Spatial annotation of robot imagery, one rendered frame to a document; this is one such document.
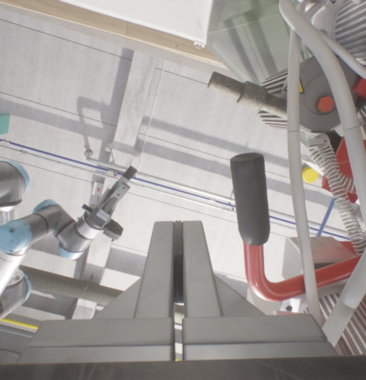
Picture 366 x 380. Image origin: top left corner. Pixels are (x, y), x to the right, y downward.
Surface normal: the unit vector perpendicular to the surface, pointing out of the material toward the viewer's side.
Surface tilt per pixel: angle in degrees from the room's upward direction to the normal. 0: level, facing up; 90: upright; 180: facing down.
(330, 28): 82
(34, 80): 90
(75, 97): 90
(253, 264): 84
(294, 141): 104
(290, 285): 147
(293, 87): 115
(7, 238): 90
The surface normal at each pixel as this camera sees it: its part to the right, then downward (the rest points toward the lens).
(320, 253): -0.01, -0.96
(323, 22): -0.13, 0.36
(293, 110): -0.25, -0.25
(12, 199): 0.87, 0.22
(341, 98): -0.63, 0.16
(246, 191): -0.38, 0.26
